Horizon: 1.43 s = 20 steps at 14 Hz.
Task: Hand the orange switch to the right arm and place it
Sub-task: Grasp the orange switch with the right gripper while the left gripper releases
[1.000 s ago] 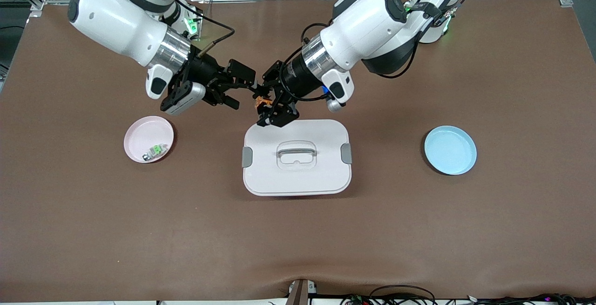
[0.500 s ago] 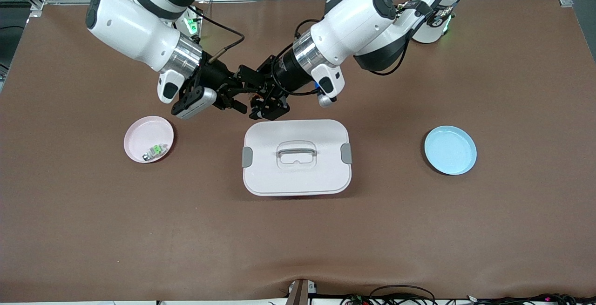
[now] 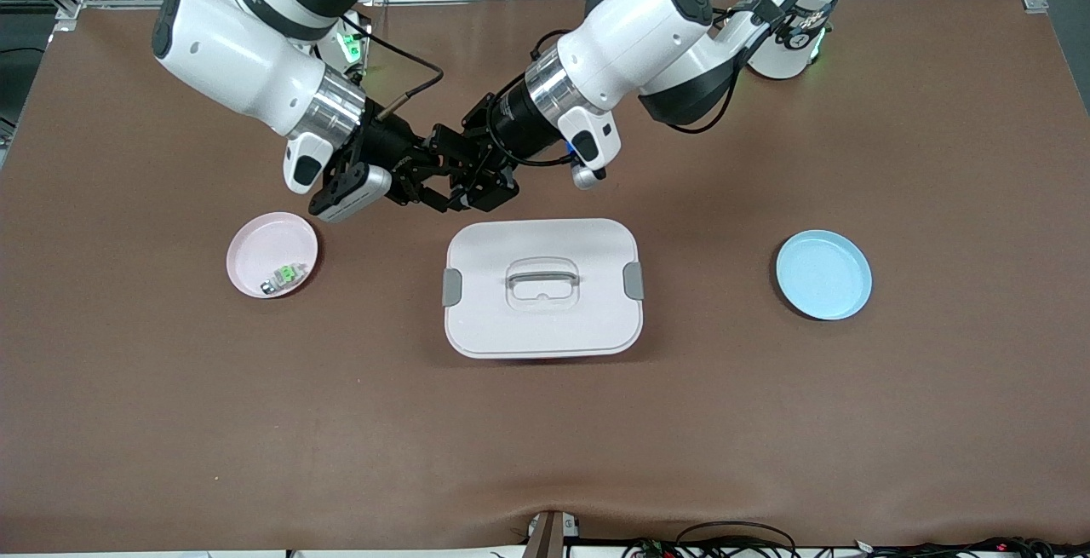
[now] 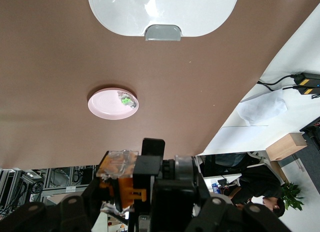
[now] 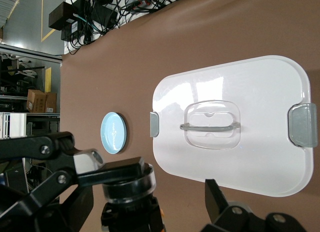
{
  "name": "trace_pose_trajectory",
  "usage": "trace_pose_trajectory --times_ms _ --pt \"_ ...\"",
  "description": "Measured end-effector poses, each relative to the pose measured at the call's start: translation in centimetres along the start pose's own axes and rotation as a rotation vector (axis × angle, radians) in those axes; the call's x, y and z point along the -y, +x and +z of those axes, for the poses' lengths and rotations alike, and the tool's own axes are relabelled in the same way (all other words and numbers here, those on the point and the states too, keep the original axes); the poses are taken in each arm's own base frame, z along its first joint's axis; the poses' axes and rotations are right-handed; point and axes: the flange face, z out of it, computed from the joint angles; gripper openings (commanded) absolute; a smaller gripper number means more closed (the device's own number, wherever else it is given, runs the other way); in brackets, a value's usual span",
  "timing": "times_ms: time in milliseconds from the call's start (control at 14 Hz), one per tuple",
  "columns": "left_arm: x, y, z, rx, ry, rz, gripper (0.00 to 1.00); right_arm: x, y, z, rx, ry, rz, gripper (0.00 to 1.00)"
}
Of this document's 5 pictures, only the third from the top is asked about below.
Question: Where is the white lidded storage box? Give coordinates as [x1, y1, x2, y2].
[442, 217, 645, 360]

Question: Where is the pale pink round plate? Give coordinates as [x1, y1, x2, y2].
[226, 211, 320, 300]

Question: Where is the brown table mat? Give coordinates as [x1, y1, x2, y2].
[0, 0, 1090, 555]

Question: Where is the light blue round plate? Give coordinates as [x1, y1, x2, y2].
[775, 229, 874, 321]

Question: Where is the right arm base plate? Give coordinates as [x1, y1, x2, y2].
[336, 9, 373, 78]

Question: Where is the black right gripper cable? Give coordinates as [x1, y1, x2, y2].
[339, 13, 445, 123]

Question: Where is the silver table edge rail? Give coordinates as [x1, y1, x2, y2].
[81, 0, 1044, 10]

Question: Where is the green push-button switch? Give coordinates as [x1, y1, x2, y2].
[260, 262, 309, 296]

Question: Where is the small metal edge bracket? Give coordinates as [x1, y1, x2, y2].
[524, 509, 582, 558]

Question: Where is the black cable loop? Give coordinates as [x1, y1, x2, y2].
[675, 521, 799, 558]

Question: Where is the tangled cable bundle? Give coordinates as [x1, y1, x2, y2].
[622, 535, 1090, 558]

